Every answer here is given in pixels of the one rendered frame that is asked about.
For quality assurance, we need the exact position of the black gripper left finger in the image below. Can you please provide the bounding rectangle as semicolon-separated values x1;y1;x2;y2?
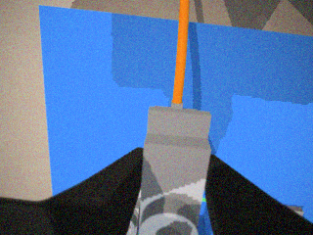
0;147;144;235

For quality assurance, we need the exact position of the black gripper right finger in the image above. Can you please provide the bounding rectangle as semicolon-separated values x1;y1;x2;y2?
204;154;313;235

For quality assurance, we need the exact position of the blue flat deck panel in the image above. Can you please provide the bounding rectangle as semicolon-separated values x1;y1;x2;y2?
39;5;313;223

